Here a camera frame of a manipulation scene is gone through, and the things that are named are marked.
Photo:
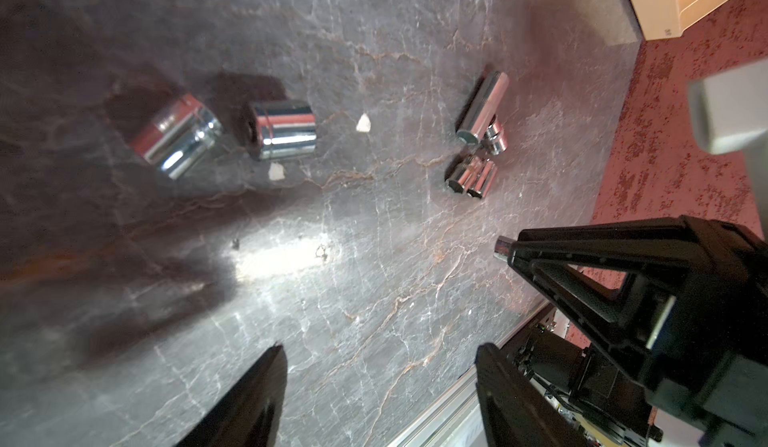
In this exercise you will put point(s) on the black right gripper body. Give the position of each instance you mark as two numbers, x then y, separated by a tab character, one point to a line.
678	305

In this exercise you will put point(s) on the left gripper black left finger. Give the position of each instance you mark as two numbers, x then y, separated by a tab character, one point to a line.
249	413

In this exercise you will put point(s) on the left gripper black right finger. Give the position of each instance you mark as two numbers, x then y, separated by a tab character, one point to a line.
513	412

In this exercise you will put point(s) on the lone chrome socket front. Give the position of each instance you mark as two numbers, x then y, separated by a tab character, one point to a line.
503	248

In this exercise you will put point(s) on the large chrome socket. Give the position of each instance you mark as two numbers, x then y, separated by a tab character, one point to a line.
280	130
178	136

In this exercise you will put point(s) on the long chrome socket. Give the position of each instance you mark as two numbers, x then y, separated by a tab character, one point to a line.
483	108

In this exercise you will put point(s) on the small chrome socket pair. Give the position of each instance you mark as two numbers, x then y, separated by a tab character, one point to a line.
473	176

